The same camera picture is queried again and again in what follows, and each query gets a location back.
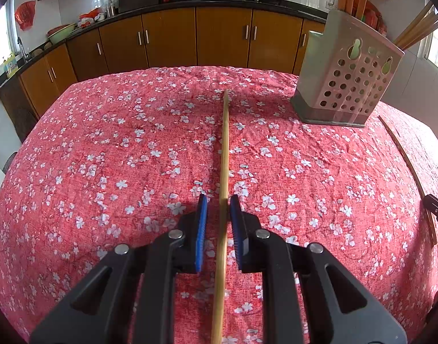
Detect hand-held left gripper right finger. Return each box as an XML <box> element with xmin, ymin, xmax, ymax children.
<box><xmin>229</xmin><ymin>194</ymin><xmax>409</xmax><ymax>344</ymax></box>

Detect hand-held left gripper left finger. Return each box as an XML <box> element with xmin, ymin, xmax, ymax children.
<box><xmin>29</xmin><ymin>193</ymin><xmax>209</xmax><ymax>344</ymax></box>

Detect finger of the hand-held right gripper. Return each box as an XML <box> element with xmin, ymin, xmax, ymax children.
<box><xmin>423</xmin><ymin>193</ymin><xmax>438</xmax><ymax>239</ymax></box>

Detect perforated plastic chopstick holder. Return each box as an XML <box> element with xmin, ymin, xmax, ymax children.
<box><xmin>290</xmin><ymin>8</ymin><xmax>406</xmax><ymax>128</ymax></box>

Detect red floral tablecloth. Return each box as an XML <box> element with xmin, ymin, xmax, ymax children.
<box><xmin>0</xmin><ymin>65</ymin><xmax>438</xmax><ymax>344</ymax></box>

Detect wooden base kitchen cabinets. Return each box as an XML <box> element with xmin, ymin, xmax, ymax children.
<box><xmin>0</xmin><ymin>6</ymin><xmax>327</xmax><ymax>122</ymax></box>

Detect red packets by window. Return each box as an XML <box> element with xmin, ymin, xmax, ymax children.
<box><xmin>353</xmin><ymin>0</ymin><xmax>388</xmax><ymax>36</ymax></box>

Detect red and white bags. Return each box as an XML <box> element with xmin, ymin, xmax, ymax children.
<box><xmin>77</xmin><ymin>7</ymin><xmax>107</xmax><ymax>28</ymax></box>

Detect green basin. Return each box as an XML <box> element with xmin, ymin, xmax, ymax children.
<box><xmin>47</xmin><ymin>23</ymin><xmax>77</xmax><ymax>45</ymax></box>

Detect metal cup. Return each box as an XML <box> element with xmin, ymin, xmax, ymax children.
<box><xmin>102</xmin><ymin>0</ymin><xmax>121</xmax><ymax>17</ymax></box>

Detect red plastic bag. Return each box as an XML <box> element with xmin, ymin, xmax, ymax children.
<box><xmin>15</xmin><ymin>1</ymin><xmax>37</xmax><ymax>31</ymax></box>

